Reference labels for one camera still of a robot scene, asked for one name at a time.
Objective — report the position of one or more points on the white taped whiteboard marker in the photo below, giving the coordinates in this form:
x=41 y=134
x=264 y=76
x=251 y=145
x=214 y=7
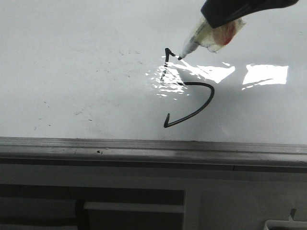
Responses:
x=213 y=39

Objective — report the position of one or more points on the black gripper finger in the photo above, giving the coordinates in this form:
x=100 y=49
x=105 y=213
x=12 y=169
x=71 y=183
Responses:
x=221 y=12

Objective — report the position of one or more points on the white whiteboard with metal frame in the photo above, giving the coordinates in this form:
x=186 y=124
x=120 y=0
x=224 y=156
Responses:
x=100 y=81

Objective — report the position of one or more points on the white plastic marker tray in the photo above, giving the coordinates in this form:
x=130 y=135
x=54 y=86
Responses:
x=289 y=224

